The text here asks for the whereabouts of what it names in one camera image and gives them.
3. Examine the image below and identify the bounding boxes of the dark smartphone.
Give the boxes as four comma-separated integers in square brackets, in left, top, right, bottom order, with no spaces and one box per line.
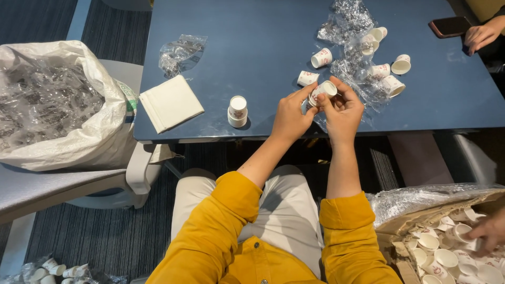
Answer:
[428,16,472,39]

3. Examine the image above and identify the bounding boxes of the crumpled clear plastic wrapper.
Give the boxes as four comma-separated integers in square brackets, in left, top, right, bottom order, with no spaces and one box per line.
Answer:
[317,0,376,45]

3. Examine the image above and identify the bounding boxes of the short stack of upturned cups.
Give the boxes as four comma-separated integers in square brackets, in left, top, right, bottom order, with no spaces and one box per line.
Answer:
[228,95,249,129]

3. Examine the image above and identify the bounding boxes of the grey office chair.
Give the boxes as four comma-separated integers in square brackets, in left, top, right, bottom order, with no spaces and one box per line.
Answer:
[0,59,176,225]

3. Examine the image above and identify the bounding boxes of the long clear plastic sleeve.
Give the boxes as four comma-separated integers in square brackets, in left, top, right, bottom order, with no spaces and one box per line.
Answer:
[331,39,395,116]

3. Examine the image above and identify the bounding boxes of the heap of cups in plastic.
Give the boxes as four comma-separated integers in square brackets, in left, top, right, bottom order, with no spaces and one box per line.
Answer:
[0,256,128,284]

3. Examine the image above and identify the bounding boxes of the clear plastic sheet on carton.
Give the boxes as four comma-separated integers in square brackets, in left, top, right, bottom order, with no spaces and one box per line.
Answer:
[366,183,505,228]

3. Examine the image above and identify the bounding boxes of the person's beige trousers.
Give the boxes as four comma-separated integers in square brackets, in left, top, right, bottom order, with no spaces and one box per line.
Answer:
[171,164,325,278]

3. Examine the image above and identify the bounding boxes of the person's left hand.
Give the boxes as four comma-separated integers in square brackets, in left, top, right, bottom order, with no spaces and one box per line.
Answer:
[271,82,319,143]

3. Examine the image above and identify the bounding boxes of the person's yellow shirt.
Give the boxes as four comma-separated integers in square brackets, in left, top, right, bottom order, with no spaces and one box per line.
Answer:
[145,170,404,284]

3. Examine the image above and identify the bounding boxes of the cardboard carton of paper cups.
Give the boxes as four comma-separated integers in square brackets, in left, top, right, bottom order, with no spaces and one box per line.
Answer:
[373,189,505,284]

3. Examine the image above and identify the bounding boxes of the person's right hand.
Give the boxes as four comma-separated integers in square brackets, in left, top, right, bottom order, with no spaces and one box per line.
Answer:
[317,76,365,145]

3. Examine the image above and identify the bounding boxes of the small clear plastic wrapper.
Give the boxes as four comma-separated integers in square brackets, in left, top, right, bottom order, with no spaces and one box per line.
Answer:
[159,34,208,79]

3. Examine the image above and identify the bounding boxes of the white sack of plastic wrappers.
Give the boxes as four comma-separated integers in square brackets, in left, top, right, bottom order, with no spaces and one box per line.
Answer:
[0,40,139,173]

